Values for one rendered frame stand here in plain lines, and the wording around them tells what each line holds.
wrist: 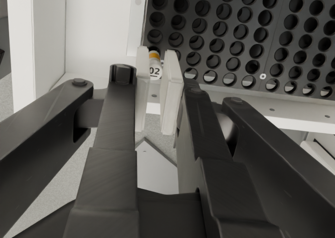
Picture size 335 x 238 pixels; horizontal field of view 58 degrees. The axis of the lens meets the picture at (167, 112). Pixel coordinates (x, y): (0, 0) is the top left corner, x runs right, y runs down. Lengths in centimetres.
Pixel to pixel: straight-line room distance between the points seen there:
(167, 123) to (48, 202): 145
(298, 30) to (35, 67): 22
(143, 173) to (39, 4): 117
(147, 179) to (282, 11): 119
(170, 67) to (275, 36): 14
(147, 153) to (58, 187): 46
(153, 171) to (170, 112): 122
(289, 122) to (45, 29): 24
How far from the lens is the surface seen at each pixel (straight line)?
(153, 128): 130
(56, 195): 155
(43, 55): 28
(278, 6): 28
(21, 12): 25
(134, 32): 32
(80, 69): 34
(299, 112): 35
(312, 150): 42
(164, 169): 137
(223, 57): 27
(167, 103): 15
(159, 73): 21
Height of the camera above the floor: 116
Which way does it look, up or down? 66 degrees down
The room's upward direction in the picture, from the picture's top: 173 degrees clockwise
